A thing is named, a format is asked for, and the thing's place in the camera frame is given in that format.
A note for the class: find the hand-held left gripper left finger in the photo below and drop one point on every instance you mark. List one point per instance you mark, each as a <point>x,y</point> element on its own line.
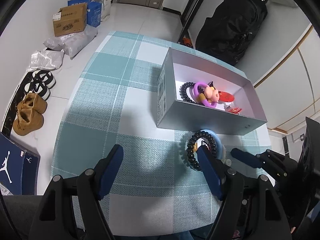
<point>110,172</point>

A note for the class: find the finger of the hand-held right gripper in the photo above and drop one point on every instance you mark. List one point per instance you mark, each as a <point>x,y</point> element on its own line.
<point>243,157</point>

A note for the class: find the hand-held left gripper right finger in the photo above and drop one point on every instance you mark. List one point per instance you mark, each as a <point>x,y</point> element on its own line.
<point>210,172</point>

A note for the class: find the grey cardboard box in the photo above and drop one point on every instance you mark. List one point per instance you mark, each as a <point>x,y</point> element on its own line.
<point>212,118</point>

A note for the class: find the red round badge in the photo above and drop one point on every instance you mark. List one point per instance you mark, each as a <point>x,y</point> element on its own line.
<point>226,96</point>

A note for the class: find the pink-faced doll charm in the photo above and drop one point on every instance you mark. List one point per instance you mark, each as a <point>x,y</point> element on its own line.
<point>211,92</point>

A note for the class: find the teal checked tablecloth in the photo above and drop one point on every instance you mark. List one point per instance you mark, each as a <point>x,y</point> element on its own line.
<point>112,92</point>

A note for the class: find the navy shoe box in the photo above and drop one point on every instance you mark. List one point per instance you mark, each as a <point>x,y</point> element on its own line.
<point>15,165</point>

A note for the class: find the brown boot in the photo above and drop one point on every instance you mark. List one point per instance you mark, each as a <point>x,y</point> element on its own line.
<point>33,102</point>
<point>27,122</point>

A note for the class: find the white panelled wardrobe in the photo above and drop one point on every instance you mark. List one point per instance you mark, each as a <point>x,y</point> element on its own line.
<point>287,67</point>

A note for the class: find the grey fabric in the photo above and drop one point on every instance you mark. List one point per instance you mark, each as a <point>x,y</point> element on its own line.
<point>17,217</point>

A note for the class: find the black and white sneaker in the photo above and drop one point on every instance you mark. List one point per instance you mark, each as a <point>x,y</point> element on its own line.
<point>37,90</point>
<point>43,78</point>

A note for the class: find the black marbled board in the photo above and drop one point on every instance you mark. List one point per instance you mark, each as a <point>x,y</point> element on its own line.
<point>12,97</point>

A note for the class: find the orange item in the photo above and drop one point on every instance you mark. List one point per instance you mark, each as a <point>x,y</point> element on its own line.
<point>188,43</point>

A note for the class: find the black backpack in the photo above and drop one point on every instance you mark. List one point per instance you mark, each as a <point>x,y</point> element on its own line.
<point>230,30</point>

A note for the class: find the silver mailer bag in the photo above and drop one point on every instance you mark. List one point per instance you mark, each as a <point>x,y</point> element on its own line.
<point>46,60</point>

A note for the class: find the large grey mailer bag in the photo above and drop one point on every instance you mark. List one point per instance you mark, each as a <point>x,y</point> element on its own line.
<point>80,42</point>

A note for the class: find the small grey mailer bag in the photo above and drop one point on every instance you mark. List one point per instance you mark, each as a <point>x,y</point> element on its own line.
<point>53,43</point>

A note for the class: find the black metal stand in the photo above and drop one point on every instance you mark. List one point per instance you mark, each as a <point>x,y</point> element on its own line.
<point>192,12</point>

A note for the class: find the brown cardboard box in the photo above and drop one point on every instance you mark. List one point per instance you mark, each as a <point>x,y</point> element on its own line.
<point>70,21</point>

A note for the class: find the blue cardboard box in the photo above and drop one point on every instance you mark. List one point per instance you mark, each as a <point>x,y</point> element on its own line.
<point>94,12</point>

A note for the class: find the white sack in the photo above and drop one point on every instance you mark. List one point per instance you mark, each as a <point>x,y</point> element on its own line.
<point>106,8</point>

